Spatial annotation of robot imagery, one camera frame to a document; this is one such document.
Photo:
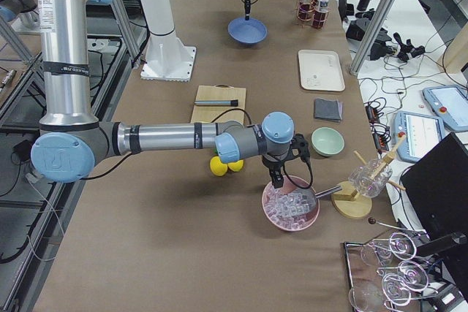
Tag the mint green bowl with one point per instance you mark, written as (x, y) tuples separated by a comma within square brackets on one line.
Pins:
[(327, 141)]

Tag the wooden cup stand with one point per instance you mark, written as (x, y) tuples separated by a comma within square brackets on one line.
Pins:
[(352, 204)]

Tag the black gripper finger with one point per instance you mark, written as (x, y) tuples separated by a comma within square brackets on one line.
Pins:
[(277, 179), (247, 9)]

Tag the pink ice bowl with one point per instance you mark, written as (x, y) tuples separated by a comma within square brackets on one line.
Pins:
[(288, 208)]

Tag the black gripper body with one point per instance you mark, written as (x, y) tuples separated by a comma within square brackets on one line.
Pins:
[(272, 164)]

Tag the front drink bottle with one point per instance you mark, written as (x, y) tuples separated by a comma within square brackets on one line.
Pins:
[(320, 14)]

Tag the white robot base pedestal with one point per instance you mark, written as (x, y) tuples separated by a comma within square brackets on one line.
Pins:
[(167, 58)]

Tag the metal ice scoop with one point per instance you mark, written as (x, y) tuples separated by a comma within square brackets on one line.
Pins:
[(321, 195)]

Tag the black glass tray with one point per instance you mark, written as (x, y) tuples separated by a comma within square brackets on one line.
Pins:
[(441, 295)]

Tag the back right drink bottle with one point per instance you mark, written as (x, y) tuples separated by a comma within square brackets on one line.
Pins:
[(305, 10)]

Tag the wine glass upper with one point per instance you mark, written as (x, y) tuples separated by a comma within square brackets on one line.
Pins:
[(381, 252)]

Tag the grey folded cloth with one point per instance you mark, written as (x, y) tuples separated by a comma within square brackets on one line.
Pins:
[(329, 110)]

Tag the aluminium frame post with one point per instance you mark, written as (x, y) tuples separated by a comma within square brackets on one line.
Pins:
[(370, 35)]

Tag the clear glass mug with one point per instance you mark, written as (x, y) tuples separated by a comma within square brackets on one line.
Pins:
[(370, 179)]

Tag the wooden cutting board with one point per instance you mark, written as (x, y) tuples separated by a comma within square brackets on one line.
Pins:
[(217, 92)]

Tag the upper whole lemon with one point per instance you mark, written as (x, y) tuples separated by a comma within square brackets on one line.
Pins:
[(217, 168)]

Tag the teach pendant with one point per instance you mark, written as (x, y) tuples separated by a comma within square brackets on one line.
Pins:
[(450, 104), (421, 133)]

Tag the near teach pendant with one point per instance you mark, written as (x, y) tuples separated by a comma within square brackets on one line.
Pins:
[(421, 133)]

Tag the whole lemon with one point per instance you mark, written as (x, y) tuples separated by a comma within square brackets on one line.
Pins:
[(236, 166), (217, 168)]

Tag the blue round plate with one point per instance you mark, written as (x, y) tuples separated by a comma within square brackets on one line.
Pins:
[(247, 32)]

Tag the wine glass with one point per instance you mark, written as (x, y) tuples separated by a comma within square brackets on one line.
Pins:
[(392, 289), (381, 252)]

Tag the steel muddler black tip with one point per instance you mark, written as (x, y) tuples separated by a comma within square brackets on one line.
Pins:
[(217, 103)]

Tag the far teach pendant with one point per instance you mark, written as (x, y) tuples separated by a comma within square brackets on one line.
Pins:
[(450, 104)]

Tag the drink bottle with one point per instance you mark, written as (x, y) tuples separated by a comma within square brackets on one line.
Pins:
[(305, 10), (320, 14)]

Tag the wine glass lower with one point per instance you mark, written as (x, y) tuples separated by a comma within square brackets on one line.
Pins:
[(392, 289)]

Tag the white rabbit tray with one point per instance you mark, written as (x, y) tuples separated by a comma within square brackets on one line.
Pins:
[(320, 70)]

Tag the lower whole lemon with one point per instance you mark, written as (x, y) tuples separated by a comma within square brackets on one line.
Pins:
[(236, 166)]

